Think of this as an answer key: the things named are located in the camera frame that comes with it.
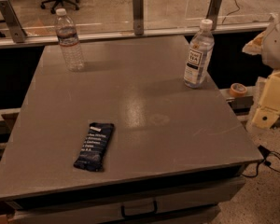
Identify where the blue labelled plastic bottle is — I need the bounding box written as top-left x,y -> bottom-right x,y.
184,19 -> 215,89

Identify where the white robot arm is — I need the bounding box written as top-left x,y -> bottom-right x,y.
242,12 -> 280,129

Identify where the clear plastic water bottle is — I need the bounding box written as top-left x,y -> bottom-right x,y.
55,8 -> 85,72

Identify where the roll of tan tape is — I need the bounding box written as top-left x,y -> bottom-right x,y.
230,83 -> 247,98

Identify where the grey table drawer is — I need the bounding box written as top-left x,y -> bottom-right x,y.
8,176 -> 245,224

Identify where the dark blue snack bar wrapper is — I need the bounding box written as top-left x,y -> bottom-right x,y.
73,122 -> 115,172

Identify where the black floor cable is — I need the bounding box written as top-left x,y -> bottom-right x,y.
241,145 -> 280,179

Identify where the right metal panel bracket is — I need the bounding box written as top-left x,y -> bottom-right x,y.
206,0 -> 222,31

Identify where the metal panel bracket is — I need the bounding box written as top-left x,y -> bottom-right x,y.
133,0 -> 144,35
206,0 -> 222,31
0,0 -> 27,43

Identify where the black drawer handle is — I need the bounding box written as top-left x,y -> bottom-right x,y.
120,201 -> 158,219

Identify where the middle metal panel bracket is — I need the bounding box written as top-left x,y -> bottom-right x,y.
133,0 -> 144,35

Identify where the left metal panel bracket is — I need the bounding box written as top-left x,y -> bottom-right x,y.
0,0 -> 27,43

